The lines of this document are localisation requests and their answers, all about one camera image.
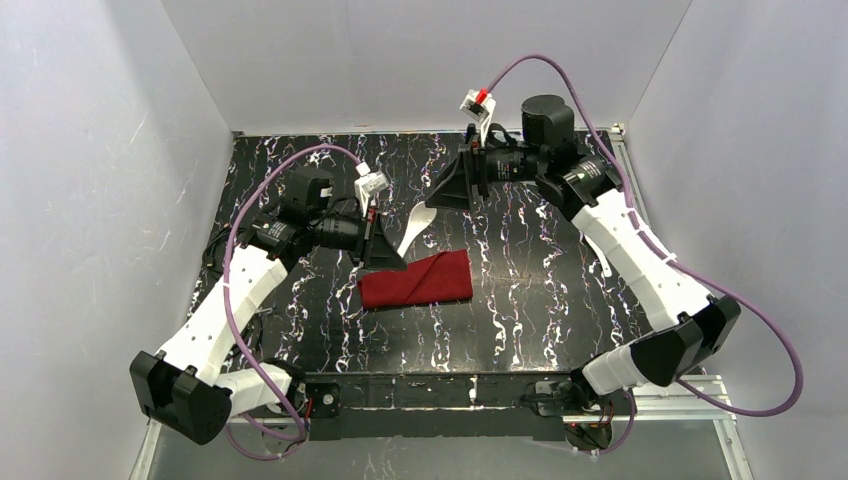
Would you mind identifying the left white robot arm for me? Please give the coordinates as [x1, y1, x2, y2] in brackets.
[129, 165, 406, 445]

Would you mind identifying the white plastic spoon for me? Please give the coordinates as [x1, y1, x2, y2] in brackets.
[397, 202, 438, 258]

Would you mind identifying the white plastic knife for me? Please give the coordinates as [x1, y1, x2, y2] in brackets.
[584, 236, 612, 278]

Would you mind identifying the purple cable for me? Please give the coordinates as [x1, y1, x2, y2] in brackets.
[478, 54, 805, 457]
[221, 144, 369, 462]

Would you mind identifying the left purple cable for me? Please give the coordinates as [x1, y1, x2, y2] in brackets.
[221, 144, 369, 462]

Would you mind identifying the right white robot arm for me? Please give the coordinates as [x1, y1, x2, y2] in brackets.
[425, 89, 741, 408]

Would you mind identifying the red cloth napkin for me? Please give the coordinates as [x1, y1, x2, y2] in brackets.
[357, 249, 473, 309]

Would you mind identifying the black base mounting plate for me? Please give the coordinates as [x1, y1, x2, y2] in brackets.
[288, 372, 635, 449]

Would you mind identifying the upper black coiled cable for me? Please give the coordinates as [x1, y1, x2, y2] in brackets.
[201, 227, 240, 285]

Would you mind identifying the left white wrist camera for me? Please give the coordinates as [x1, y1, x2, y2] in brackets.
[354, 162, 389, 216]

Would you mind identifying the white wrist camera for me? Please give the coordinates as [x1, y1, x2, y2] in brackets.
[460, 88, 496, 146]
[354, 162, 389, 216]

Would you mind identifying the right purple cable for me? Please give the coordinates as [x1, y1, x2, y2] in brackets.
[478, 54, 805, 457]

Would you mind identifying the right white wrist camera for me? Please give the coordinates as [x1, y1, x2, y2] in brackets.
[460, 88, 496, 146]

